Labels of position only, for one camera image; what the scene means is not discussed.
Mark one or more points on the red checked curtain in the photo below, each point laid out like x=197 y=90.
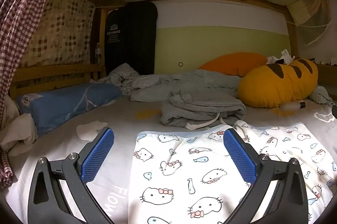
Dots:
x=23 y=3

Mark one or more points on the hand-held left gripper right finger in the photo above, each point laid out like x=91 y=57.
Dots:
x=239 y=158

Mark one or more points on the beige patchwork floral curtain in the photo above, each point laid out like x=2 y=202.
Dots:
x=60 y=29

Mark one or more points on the grey-green crumpled cloth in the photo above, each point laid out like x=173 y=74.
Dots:
x=321 y=96

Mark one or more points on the blue pillow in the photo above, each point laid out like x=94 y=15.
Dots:
x=60 y=103

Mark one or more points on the white cat print pants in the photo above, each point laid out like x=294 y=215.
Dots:
x=184 y=160

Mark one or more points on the white crumpled cloth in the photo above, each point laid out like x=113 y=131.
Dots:
x=285 y=55

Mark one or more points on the wooden bed frame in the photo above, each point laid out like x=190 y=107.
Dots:
x=52 y=74

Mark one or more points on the white bottle with black cap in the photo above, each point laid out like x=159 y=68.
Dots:
x=289 y=106

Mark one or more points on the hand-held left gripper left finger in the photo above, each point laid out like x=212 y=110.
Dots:
x=98 y=155

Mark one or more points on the orange bread-shaped pillow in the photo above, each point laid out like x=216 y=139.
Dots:
x=273 y=87

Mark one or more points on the grey printed bed sheet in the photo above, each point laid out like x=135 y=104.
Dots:
x=65 y=150

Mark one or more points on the black hanging garment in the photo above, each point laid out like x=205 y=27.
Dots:
x=131 y=37

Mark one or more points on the grey-blue quilt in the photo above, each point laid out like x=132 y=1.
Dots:
x=184 y=82

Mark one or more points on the white bunched cloth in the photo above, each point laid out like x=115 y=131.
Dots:
x=18 y=132

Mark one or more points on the white net curtain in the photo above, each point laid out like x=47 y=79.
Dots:
x=313 y=16

